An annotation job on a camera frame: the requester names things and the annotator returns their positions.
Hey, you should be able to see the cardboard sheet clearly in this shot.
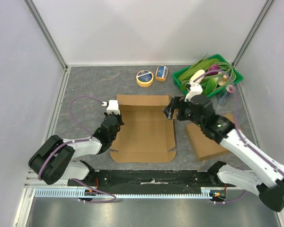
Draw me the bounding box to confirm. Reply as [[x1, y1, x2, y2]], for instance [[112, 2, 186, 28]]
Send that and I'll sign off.
[[110, 95, 176, 163]]

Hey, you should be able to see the brown cardboard box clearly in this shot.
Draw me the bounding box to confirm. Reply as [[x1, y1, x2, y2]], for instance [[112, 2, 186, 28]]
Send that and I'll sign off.
[[185, 123, 230, 162]]

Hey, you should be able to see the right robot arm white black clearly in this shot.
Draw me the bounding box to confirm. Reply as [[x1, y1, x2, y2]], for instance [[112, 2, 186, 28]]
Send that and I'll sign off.
[[162, 95, 284, 212]]

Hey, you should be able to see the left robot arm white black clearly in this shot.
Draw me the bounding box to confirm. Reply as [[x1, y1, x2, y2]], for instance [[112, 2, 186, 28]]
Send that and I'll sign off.
[[28, 112, 124, 186]]

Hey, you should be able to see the yellow sponge block blue label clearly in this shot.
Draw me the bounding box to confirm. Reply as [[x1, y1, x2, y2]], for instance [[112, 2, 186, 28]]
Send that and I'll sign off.
[[155, 65, 169, 82]]

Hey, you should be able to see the yellow tape roll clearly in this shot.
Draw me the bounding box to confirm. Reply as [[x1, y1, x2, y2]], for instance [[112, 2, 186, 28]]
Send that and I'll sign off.
[[136, 70, 154, 87]]

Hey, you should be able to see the green plastic tray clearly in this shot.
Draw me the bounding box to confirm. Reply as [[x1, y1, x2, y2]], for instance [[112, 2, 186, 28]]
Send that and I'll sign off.
[[172, 54, 243, 97]]

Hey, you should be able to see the brown mushroom toy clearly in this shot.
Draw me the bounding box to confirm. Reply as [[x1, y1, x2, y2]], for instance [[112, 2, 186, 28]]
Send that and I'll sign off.
[[218, 74, 228, 86]]

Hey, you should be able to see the green leafy vegetable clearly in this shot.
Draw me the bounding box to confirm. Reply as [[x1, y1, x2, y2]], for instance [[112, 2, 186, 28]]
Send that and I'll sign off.
[[178, 58, 218, 91]]

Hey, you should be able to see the purple onion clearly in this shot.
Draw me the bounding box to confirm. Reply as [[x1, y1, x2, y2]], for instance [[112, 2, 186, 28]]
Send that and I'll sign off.
[[208, 64, 219, 71]]

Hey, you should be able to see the green long beans bundle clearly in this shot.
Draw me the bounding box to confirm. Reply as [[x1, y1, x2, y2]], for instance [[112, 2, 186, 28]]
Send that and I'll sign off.
[[181, 61, 236, 86]]

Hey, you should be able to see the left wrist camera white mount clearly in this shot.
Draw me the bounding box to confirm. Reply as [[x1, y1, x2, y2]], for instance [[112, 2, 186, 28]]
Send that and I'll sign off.
[[102, 100, 121, 115]]

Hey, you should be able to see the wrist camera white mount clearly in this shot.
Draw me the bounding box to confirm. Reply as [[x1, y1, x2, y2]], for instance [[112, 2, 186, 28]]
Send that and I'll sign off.
[[102, 100, 121, 115], [185, 79, 203, 102]]

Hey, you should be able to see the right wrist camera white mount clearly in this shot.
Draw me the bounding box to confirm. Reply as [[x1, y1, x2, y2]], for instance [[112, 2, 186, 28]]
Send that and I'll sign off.
[[185, 79, 203, 102]]

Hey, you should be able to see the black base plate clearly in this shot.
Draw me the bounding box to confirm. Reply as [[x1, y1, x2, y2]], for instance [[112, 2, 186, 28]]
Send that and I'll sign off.
[[81, 170, 225, 194]]

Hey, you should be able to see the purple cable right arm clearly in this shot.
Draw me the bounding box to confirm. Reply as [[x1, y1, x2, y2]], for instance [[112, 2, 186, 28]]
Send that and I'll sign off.
[[198, 70, 284, 210]]

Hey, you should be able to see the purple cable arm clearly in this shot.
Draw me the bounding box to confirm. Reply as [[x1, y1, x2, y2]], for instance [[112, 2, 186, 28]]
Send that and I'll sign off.
[[198, 70, 284, 210], [37, 95, 118, 203]]

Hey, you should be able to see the grey slotted cable duct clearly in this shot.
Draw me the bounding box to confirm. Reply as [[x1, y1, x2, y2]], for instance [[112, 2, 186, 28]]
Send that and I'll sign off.
[[35, 188, 218, 199]]

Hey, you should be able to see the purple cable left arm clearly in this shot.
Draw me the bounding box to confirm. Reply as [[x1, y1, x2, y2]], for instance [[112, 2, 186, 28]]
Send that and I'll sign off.
[[37, 95, 118, 203]]

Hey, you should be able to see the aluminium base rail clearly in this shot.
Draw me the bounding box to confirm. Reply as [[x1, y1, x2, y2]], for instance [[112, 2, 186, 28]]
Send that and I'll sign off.
[[24, 169, 68, 188]]

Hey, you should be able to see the aluminium frame post left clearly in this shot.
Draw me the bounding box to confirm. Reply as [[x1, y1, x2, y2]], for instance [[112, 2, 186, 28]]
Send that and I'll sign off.
[[24, 0, 68, 70]]

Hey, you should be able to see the aluminium frame post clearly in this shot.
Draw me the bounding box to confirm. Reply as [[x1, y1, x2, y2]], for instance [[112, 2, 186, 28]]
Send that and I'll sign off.
[[24, 0, 68, 70], [232, 0, 275, 67]]

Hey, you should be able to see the aluminium frame post right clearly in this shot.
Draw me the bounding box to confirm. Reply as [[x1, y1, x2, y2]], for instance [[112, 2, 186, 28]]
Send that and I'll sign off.
[[232, 0, 275, 67]]

